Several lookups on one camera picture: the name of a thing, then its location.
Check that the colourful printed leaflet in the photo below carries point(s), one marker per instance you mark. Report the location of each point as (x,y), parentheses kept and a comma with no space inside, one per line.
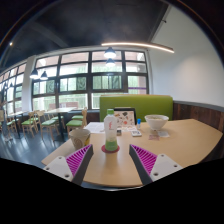
(128,128)

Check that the flat round red coaster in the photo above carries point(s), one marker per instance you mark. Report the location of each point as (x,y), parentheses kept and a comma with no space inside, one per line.
(104,150)

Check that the wooden chairs with green seats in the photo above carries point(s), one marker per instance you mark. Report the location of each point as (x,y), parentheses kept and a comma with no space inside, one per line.
(75,122)

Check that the small blue-capped white bottle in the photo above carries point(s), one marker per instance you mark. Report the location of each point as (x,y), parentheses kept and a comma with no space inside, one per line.
(138,124)

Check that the long curved linear light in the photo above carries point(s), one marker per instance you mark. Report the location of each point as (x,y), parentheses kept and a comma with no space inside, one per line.
(140,44)

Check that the small brown snack packet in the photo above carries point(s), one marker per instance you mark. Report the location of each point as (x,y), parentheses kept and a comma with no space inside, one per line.
(153,137)

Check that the beige paper cup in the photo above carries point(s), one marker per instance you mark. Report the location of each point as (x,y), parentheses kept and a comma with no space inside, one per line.
(79,138)

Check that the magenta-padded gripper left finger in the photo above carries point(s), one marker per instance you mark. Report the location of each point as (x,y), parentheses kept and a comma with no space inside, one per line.
(63,166)

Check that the light wooden dining table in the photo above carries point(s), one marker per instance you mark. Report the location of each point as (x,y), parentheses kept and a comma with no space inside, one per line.
(60,110)

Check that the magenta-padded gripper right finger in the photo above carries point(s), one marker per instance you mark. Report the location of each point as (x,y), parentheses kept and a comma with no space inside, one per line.
(160,166)

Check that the white phone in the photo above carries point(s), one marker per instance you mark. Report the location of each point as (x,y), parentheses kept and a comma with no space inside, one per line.
(136,133)

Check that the clear bottle with green cap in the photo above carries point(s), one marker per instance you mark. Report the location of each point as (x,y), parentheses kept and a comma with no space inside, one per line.
(110,133)

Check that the clear plastic tissue packet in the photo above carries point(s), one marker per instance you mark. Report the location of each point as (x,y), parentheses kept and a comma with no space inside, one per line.
(163,134)

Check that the white printed paper sheets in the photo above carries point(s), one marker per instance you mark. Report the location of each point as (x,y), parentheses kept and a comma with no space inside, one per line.
(94,127)

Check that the black pendant ceiling lamps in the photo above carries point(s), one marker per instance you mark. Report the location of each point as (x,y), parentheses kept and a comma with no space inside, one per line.
(110,53)

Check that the white ceramic bowl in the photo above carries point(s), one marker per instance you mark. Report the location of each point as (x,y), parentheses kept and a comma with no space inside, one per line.
(156,123)

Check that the green upholstered bench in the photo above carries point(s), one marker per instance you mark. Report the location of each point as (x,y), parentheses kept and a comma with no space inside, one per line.
(150,105)

